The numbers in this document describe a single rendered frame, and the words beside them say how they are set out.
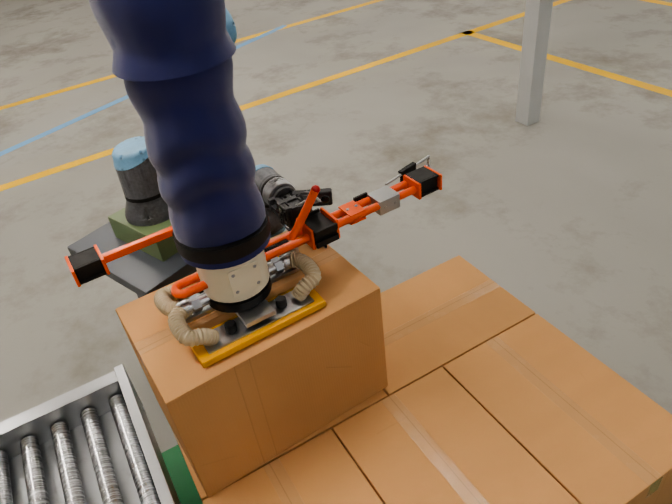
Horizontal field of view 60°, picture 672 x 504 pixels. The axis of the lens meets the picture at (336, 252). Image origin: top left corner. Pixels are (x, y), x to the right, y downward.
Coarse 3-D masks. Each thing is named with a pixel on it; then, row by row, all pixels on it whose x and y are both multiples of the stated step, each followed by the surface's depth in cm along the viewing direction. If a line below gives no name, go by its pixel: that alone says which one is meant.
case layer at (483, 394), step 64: (384, 320) 198; (448, 320) 195; (512, 320) 192; (448, 384) 174; (512, 384) 171; (576, 384) 169; (320, 448) 161; (384, 448) 159; (448, 448) 157; (512, 448) 155; (576, 448) 153; (640, 448) 151
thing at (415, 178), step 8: (424, 168) 166; (408, 176) 164; (416, 176) 163; (424, 176) 163; (432, 176) 162; (440, 176) 163; (408, 184) 164; (416, 184) 161; (424, 184) 162; (432, 184) 164; (440, 184) 164; (416, 192) 162; (424, 192) 164
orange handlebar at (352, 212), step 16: (400, 192) 160; (352, 208) 155; (368, 208) 156; (352, 224) 154; (144, 240) 155; (160, 240) 157; (272, 240) 148; (288, 240) 150; (304, 240) 148; (112, 256) 152; (272, 256) 145; (176, 288) 137; (192, 288) 136
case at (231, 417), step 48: (288, 288) 155; (336, 288) 153; (144, 336) 146; (288, 336) 141; (336, 336) 151; (192, 384) 132; (240, 384) 139; (288, 384) 149; (336, 384) 160; (384, 384) 174; (192, 432) 137; (240, 432) 147; (288, 432) 158
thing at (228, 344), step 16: (272, 304) 146; (288, 304) 145; (304, 304) 145; (320, 304) 146; (240, 320) 143; (272, 320) 141; (288, 320) 142; (224, 336) 139; (240, 336) 138; (256, 336) 139; (208, 352) 135; (224, 352) 135
